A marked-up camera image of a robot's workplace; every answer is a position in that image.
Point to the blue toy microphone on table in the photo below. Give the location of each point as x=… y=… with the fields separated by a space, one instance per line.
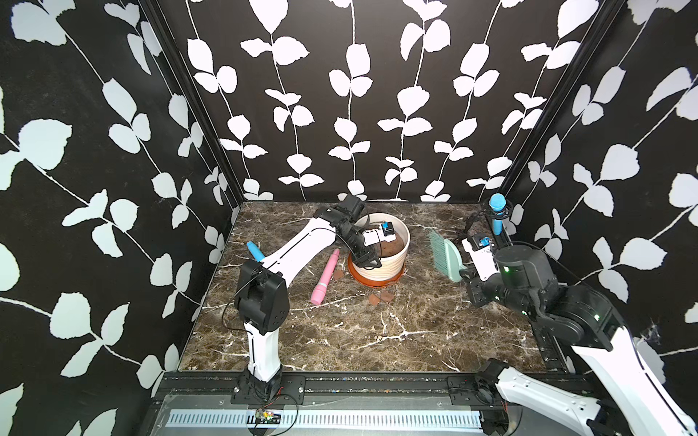
x=255 y=251

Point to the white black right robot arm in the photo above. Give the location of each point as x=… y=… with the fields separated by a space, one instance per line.
x=636 y=403

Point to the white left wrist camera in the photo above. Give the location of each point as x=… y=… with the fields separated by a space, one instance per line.
x=381 y=233

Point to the brown mud clay filling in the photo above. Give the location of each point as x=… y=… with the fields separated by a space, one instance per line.
x=392 y=248

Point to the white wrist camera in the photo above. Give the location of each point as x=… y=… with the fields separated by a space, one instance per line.
x=381 y=233
x=480 y=248

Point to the white slotted cable duct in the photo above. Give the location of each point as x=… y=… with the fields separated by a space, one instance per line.
x=429 y=421

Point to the pink toy microphone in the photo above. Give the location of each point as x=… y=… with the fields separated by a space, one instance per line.
x=319 y=292

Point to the small circuit board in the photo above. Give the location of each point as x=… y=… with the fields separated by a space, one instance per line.
x=266 y=418

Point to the white ceramic pot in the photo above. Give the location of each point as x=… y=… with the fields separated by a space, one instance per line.
x=390 y=265

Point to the brown mud chunk two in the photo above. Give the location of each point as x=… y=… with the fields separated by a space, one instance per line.
x=387 y=296

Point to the black front rail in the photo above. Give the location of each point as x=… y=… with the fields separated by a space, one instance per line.
x=458 y=387

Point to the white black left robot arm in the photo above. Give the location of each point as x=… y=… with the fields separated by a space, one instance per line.
x=262 y=297

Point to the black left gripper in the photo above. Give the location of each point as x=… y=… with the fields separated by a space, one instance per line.
x=364 y=257

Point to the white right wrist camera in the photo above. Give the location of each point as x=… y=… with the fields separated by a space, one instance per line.
x=480 y=248

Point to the mint green scrub brush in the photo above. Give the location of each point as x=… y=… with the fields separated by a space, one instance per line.
x=447 y=258

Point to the orange terracotta saucer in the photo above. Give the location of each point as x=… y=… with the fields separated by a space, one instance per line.
x=371 y=282

